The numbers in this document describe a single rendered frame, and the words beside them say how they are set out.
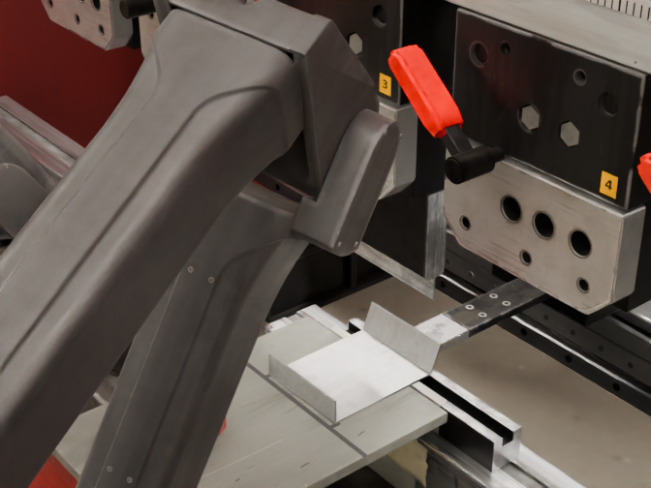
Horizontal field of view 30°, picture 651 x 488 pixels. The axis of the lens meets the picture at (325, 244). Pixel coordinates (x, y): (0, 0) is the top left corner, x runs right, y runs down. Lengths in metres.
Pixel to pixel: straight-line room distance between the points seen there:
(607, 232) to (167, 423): 0.30
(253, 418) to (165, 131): 0.51
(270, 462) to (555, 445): 1.68
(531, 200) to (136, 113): 0.35
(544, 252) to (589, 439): 1.83
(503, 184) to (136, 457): 0.32
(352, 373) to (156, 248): 0.55
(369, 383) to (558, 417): 1.67
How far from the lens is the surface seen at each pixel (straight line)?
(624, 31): 0.70
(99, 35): 1.20
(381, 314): 1.04
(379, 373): 1.01
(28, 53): 1.72
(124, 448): 0.61
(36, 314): 0.45
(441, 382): 1.00
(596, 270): 0.76
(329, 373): 1.00
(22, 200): 0.76
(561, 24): 0.73
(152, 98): 0.49
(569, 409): 2.67
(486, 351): 2.82
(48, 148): 1.50
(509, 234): 0.80
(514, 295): 1.11
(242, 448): 0.93
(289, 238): 0.57
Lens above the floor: 1.59
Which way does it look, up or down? 30 degrees down
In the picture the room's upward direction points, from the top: straight up
